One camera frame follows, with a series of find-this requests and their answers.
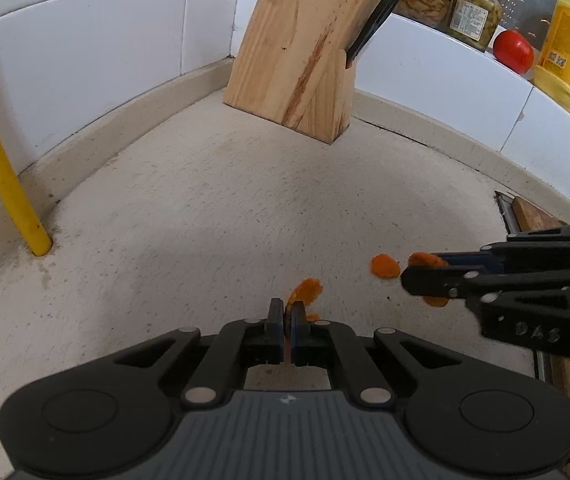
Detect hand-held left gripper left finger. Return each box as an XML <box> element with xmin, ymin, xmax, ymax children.
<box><xmin>114</xmin><ymin>298</ymin><xmax>286</xmax><ymax>407</ymax></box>

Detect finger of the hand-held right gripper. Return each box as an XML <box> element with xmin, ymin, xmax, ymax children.
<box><xmin>400</xmin><ymin>264</ymin><xmax>570</xmax><ymax>311</ymax></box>
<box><xmin>435</xmin><ymin>222</ymin><xmax>570</xmax><ymax>273</ymax></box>

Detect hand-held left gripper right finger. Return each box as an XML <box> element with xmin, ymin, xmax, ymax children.
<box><xmin>289</xmin><ymin>300</ymin><xmax>458</xmax><ymax>407</ymax></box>

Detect orange peel piece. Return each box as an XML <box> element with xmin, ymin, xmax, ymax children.
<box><xmin>285</xmin><ymin>278</ymin><xmax>325</xmax><ymax>322</ymax></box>
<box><xmin>370</xmin><ymin>253</ymin><xmax>401</xmax><ymax>280</ymax></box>
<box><xmin>406</xmin><ymin>252</ymin><xmax>452</xmax><ymax>308</ymax></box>

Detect brown wooden board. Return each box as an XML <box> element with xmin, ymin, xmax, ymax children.
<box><xmin>511</xmin><ymin>196</ymin><xmax>570</xmax><ymax>480</ymax></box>

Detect red tomato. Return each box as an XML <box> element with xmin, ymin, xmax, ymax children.
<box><xmin>492</xmin><ymin>29</ymin><xmax>536</xmax><ymax>74</ymax></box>

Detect glass jar of green pickles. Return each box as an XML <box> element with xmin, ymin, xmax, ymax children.
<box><xmin>447</xmin><ymin>0</ymin><xmax>506</xmax><ymax>52</ymax></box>

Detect black scissors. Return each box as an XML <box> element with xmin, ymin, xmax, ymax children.
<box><xmin>345</xmin><ymin>0</ymin><xmax>408</xmax><ymax>69</ymax></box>

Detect wooden knife block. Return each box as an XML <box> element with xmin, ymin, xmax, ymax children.
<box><xmin>222</xmin><ymin>0</ymin><xmax>387</xmax><ymax>146</ymax></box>

